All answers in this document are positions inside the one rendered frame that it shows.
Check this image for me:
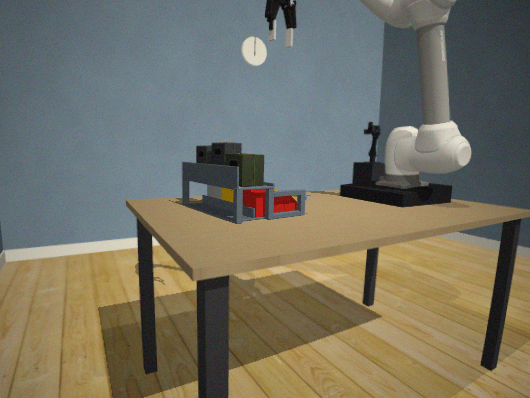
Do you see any red open bin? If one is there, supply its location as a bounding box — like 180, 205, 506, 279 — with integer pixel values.
243, 189, 297, 217

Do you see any yellow open bin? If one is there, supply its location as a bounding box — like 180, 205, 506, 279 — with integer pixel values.
222, 188, 233, 202

